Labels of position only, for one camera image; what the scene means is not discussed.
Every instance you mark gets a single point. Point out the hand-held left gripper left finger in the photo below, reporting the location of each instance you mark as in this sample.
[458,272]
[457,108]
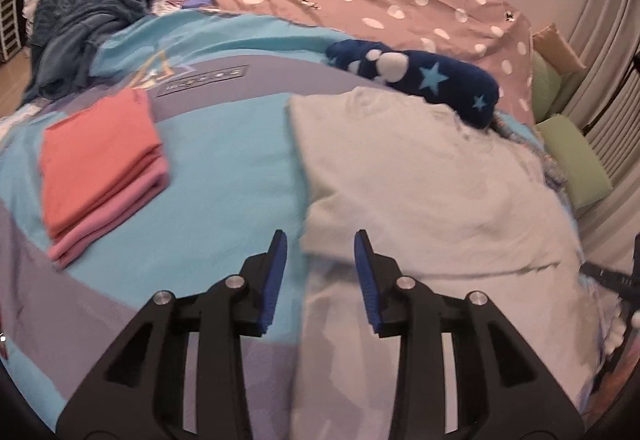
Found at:
[272,290]

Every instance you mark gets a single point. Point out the tan pillow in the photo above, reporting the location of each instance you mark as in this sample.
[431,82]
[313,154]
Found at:
[557,47]

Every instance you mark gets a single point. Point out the pink folded garment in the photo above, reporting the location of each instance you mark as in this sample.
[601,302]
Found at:
[115,225]

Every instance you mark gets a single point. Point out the blue grey printed blanket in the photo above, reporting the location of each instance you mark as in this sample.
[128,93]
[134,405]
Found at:
[225,169]

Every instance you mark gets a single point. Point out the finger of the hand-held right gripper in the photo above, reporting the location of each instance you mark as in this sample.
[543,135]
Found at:
[612,281]

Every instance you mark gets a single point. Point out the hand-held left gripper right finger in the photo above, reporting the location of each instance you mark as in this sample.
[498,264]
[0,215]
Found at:
[367,290]

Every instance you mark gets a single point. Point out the white garment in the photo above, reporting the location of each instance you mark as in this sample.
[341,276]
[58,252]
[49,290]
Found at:
[425,200]

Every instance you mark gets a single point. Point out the navy star-print garment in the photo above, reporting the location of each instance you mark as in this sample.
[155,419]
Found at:
[450,89]

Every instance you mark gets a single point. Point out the coral folded garment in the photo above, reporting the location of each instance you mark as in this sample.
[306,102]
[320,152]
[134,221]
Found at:
[95,159]

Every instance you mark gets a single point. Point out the beige curtain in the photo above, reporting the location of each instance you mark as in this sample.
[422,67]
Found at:
[610,44]

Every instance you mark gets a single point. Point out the white shelf unit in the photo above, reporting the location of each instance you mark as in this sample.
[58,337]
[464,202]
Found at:
[9,29]

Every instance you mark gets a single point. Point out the dark blue clothing pile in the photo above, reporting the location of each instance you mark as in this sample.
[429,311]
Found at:
[75,29]

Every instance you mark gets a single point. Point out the green pillow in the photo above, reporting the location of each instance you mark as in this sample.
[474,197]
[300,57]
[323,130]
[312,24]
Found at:
[545,89]
[575,159]

